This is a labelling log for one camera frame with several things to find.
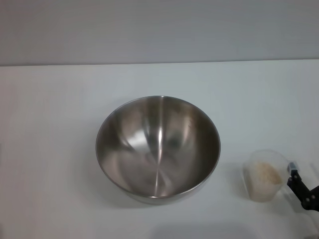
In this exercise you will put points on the stainless steel mixing bowl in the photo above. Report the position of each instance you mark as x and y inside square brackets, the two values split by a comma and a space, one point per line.
[159, 149]

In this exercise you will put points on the white uncooked rice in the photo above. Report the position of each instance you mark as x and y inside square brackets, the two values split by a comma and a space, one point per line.
[264, 176]

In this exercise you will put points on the clear plastic measuring cup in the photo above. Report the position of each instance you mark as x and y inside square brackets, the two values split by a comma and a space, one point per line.
[251, 164]

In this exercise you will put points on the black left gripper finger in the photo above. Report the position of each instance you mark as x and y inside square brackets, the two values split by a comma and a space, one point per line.
[297, 185]

